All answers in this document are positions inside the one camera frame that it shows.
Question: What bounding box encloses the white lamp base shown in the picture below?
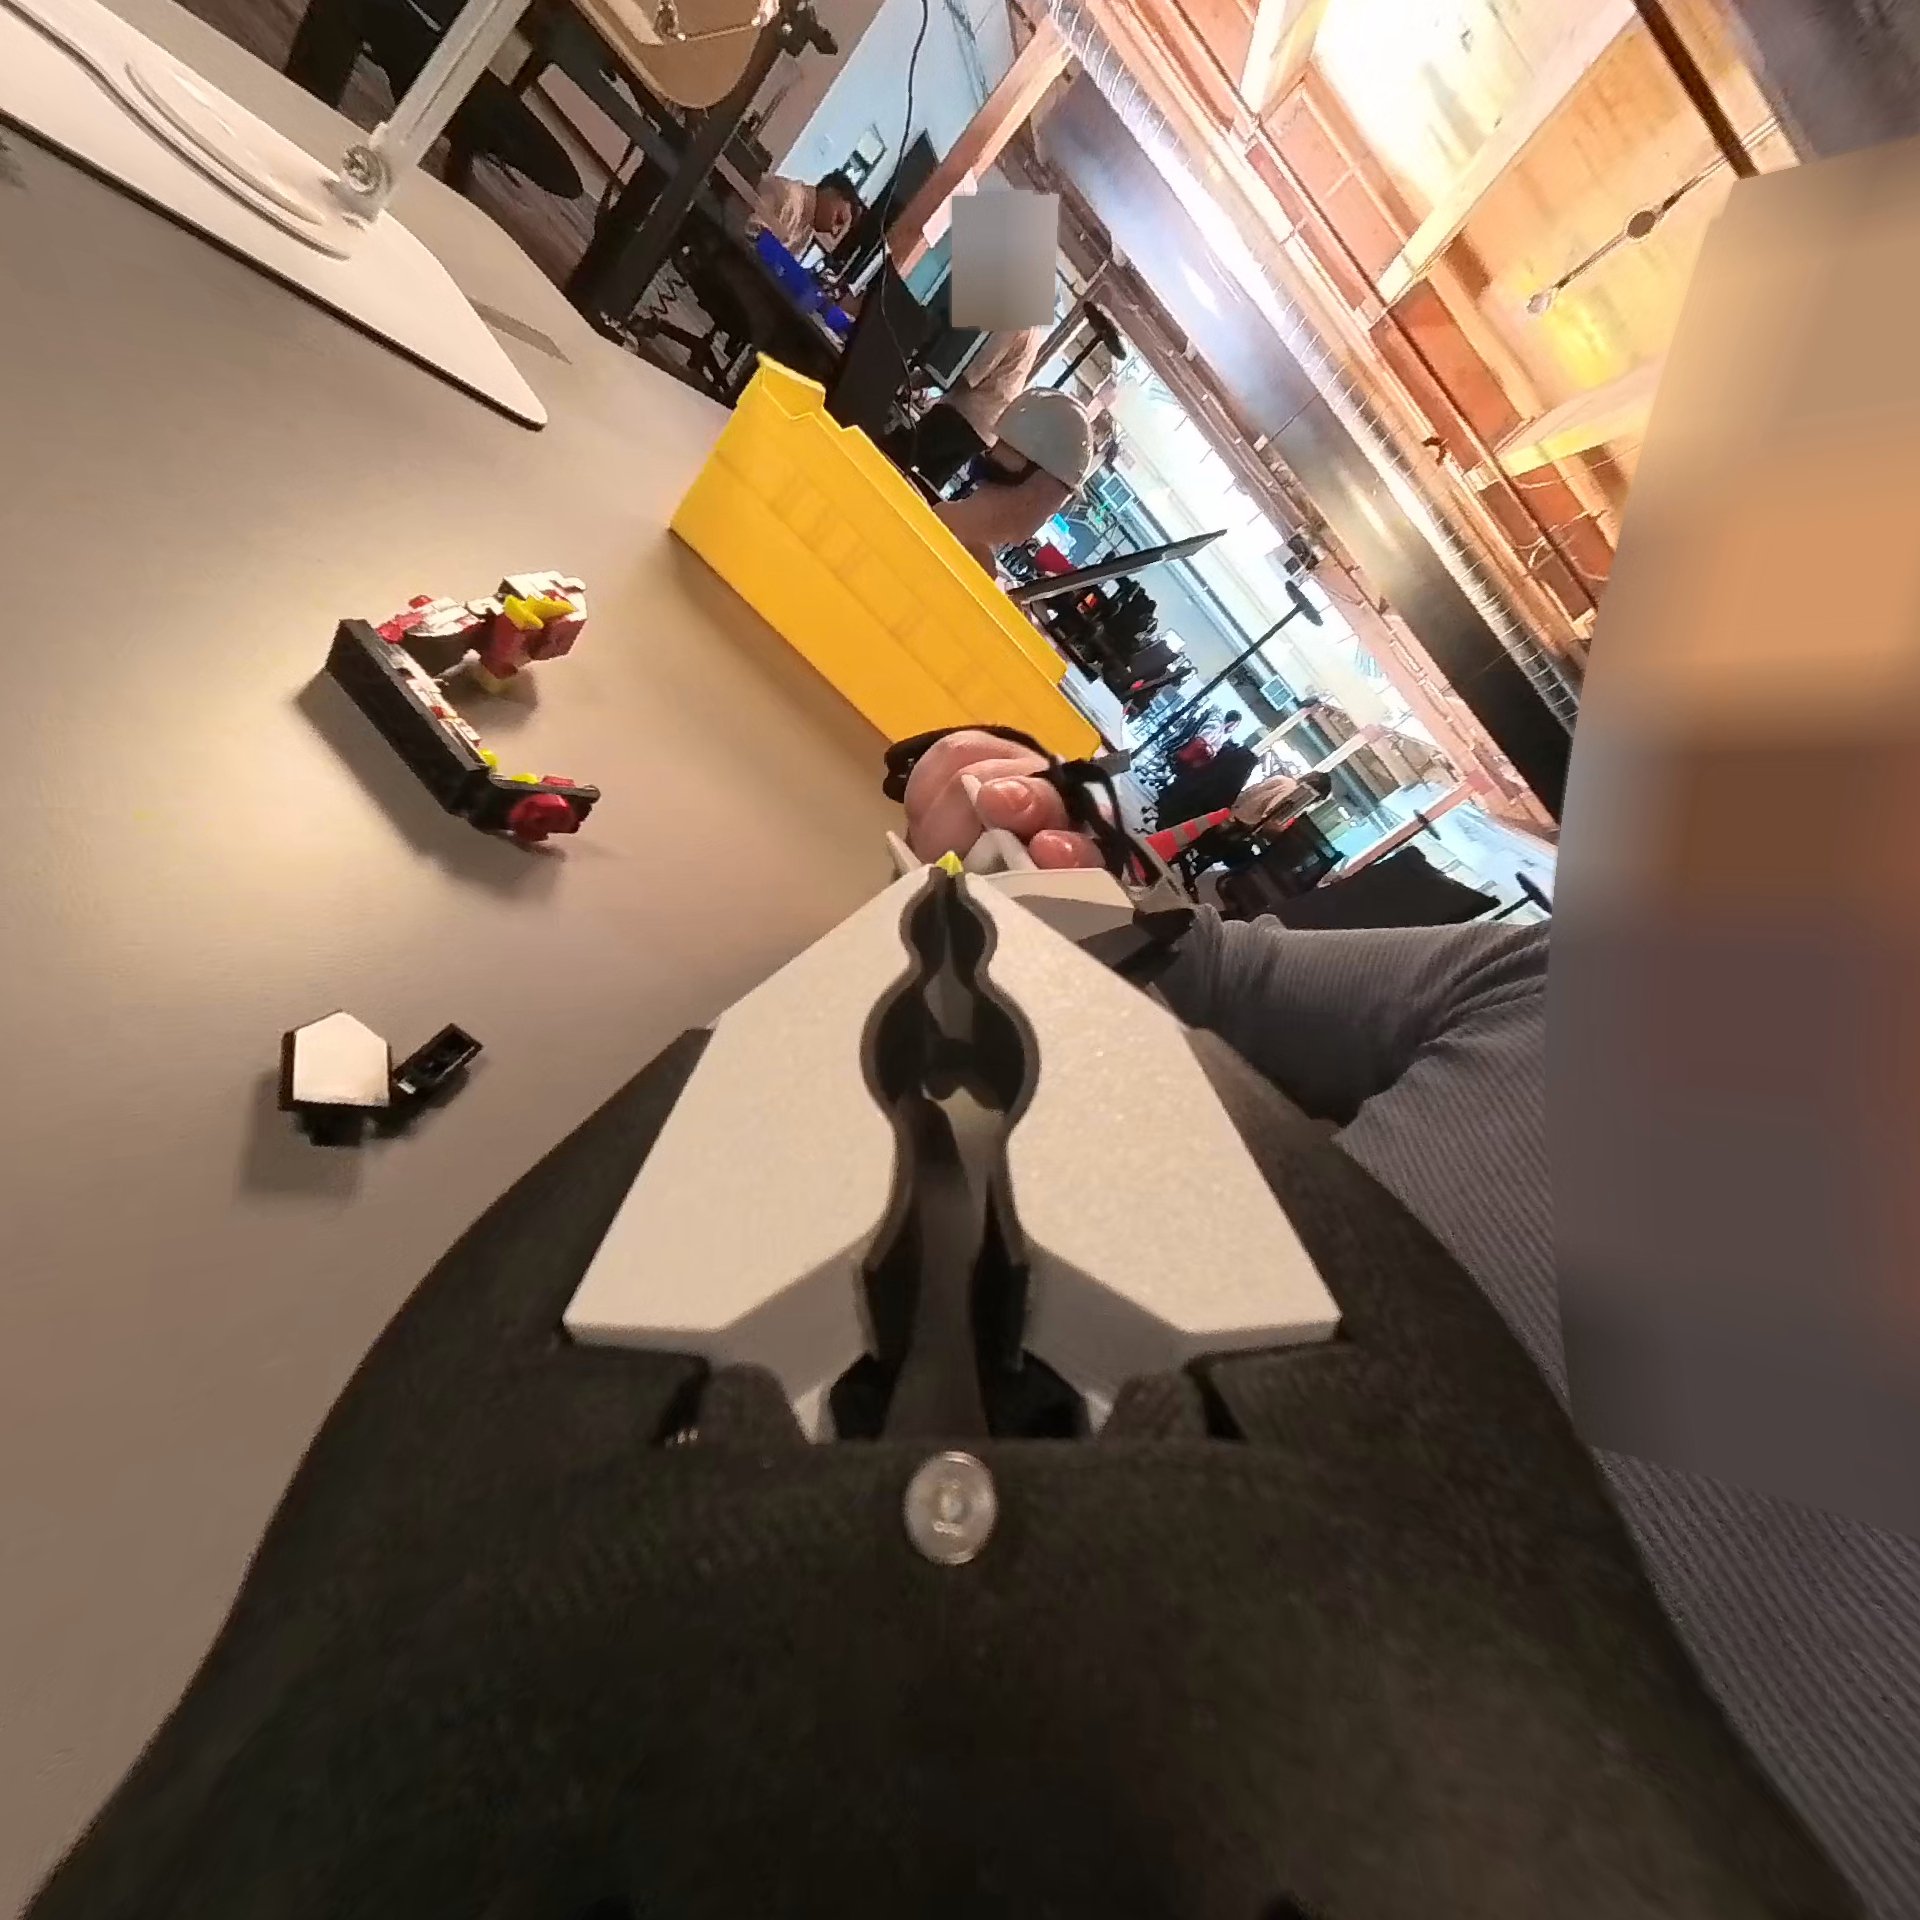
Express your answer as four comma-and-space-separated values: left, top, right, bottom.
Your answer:
0, 0, 550, 434

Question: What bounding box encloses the red black yellow brick model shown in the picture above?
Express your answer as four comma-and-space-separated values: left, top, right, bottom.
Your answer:
325, 567, 602, 842

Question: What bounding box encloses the black hinge brick plate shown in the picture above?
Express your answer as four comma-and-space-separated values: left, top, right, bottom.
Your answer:
386, 1025, 486, 1107

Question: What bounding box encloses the yellow plastic bin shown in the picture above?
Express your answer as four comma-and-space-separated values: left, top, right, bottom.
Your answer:
670, 353, 1104, 760

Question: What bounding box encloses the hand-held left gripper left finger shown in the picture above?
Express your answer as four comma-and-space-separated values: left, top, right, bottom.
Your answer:
561, 871, 943, 1447

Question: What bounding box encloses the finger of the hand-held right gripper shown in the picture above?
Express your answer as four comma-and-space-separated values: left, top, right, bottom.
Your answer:
974, 862, 1150, 962

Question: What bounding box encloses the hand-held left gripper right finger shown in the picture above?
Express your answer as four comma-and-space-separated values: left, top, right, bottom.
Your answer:
954, 871, 1344, 1424

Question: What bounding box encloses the person's right hand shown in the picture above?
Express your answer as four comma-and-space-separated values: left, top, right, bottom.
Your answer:
899, 727, 1123, 876

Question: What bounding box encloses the person's grey sweater torso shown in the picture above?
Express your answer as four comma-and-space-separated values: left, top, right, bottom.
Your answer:
1334, 914, 1920, 1920

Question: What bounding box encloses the white slope brick piece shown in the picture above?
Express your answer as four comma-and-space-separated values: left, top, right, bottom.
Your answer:
281, 1013, 395, 1150

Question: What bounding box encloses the black monitor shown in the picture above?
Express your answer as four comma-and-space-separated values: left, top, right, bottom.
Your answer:
831, 254, 961, 439

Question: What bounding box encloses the thin metal lamp rod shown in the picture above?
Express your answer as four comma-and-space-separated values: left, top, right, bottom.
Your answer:
341, 0, 520, 229

